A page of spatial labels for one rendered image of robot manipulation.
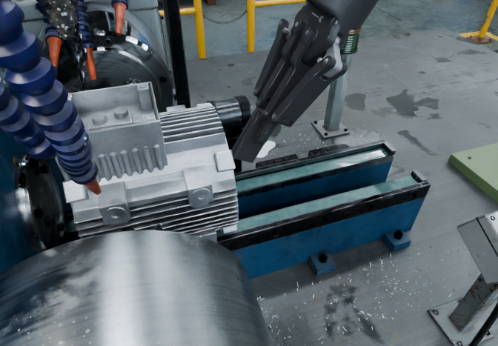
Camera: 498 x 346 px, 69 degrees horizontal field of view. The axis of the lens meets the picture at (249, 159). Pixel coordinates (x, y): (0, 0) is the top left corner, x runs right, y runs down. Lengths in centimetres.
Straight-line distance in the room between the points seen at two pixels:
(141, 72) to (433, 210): 65
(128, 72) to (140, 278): 47
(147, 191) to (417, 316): 48
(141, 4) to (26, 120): 61
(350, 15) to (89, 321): 34
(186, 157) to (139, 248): 21
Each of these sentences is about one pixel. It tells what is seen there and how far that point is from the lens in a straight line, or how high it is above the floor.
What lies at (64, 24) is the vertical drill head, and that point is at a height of 126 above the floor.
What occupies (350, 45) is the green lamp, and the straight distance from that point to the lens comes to 89.
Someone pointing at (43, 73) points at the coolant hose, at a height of 129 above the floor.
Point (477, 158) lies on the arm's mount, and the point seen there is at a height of 82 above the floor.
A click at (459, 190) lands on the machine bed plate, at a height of 80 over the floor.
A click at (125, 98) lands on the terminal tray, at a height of 113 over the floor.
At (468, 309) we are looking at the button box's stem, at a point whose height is 86.
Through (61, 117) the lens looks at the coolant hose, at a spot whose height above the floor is 126.
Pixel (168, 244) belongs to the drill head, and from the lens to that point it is 28.
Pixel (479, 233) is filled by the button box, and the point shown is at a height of 106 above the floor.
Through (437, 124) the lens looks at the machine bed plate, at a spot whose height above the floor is 80.
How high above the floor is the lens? 137
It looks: 40 degrees down
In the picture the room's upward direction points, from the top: straight up
